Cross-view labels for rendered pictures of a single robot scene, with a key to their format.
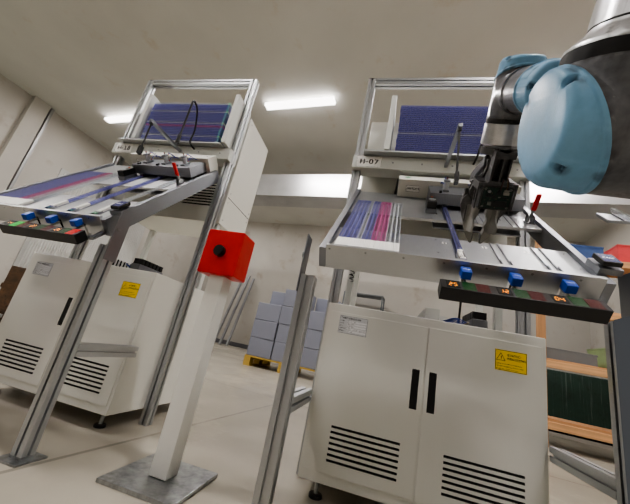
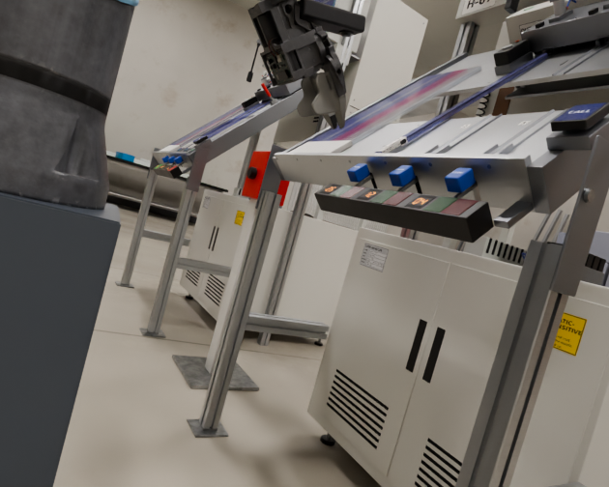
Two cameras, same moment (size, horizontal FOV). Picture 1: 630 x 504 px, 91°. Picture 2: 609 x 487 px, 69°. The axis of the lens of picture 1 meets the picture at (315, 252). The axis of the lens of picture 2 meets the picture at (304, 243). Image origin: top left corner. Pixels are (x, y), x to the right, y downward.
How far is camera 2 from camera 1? 89 cm
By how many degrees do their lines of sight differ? 48
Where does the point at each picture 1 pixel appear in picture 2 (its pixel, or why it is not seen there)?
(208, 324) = (243, 246)
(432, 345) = (449, 289)
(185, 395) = (225, 308)
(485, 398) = not seen: hidden behind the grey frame
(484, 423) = not seen: hidden behind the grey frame
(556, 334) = not seen: outside the picture
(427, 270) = (343, 174)
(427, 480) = (405, 461)
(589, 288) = (507, 180)
